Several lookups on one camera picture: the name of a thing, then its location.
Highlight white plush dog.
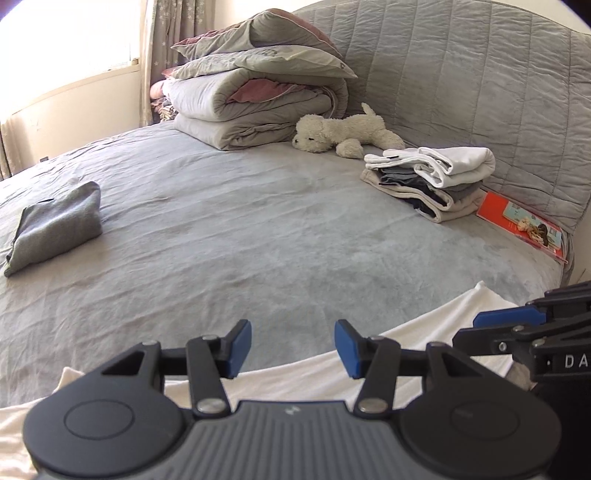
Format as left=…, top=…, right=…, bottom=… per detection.
left=292, top=102, right=406, bottom=159

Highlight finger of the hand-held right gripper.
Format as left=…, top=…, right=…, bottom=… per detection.
left=475, top=284, right=591, bottom=329
left=452, top=323, right=550, bottom=357

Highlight white pants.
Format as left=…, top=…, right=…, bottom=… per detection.
left=0, top=281, right=548, bottom=480

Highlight grey quilted headboard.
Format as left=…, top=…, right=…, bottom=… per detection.
left=291, top=0, right=591, bottom=236

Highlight red book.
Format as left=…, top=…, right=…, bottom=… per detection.
left=475, top=191, right=570, bottom=265

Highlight folded grey duvet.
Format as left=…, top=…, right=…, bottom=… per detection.
left=164, top=74, right=349, bottom=151

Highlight grey star-print curtain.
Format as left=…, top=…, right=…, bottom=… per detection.
left=141, top=0, right=218, bottom=125
left=0, top=121, right=14, bottom=180

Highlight window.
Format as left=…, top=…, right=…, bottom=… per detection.
left=0, top=9, right=144, bottom=107

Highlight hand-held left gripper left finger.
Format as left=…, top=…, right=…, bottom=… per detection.
left=100, top=319, right=253, bottom=418

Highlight stack of folded clothes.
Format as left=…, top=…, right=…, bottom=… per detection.
left=361, top=147, right=496, bottom=224

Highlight grey pillow with pink edge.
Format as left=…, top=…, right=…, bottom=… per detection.
left=171, top=8, right=345, bottom=61

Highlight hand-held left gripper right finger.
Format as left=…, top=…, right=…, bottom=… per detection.
left=335, top=319, right=499, bottom=418

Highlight striped cloth pile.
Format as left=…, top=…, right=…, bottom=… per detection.
left=152, top=99, right=178, bottom=121

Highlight folded grey sweater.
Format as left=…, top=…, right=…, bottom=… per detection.
left=4, top=181, right=102, bottom=278

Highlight grey bed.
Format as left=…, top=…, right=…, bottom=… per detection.
left=0, top=124, right=573, bottom=480

